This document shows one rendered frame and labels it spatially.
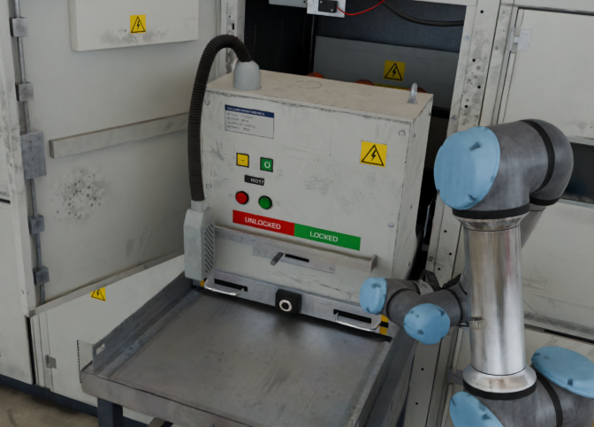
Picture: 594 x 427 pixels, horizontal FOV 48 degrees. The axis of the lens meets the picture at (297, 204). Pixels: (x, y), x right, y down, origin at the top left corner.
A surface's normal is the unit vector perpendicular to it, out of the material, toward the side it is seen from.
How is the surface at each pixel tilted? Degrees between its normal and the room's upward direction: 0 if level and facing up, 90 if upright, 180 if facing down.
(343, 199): 94
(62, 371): 90
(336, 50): 90
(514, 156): 61
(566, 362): 4
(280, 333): 0
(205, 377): 0
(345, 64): 90
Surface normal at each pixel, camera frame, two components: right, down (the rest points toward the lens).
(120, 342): 0.93, 0.19
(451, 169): -0.90, 0.05
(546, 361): 0.13, -0.92
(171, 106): 0.78, 0.29
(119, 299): -0.36, 0.33
